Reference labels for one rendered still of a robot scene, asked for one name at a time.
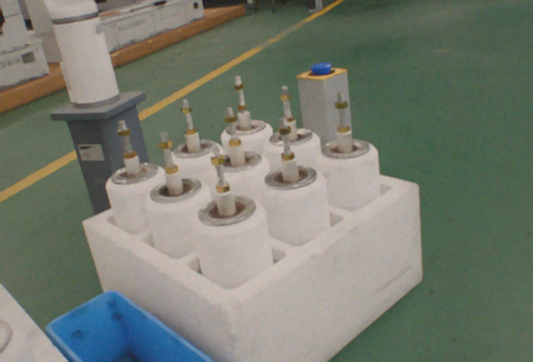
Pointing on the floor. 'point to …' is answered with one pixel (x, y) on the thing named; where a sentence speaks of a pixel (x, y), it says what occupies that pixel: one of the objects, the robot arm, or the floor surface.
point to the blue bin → (118, 334)
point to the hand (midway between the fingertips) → (314, 1)
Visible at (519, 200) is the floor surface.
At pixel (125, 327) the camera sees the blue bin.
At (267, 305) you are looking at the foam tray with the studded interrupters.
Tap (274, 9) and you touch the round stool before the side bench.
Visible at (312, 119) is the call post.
